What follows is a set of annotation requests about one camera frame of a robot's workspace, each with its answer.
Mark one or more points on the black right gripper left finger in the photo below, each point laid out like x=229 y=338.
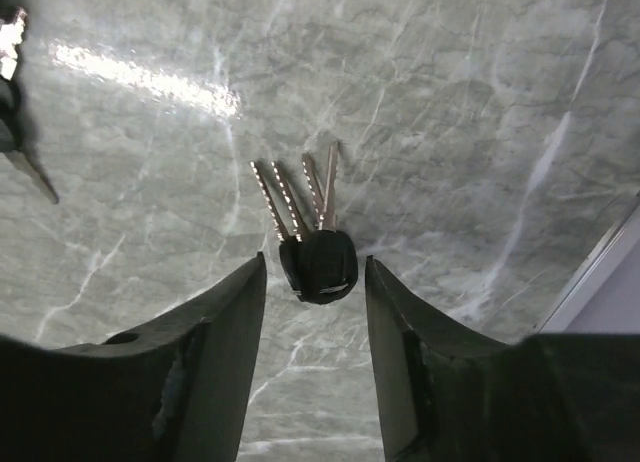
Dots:
x=175 y=388

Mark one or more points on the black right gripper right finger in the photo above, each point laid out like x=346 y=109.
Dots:
x=448 y=393

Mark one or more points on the orange padlock with keys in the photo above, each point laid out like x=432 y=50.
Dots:
x=13 y=145

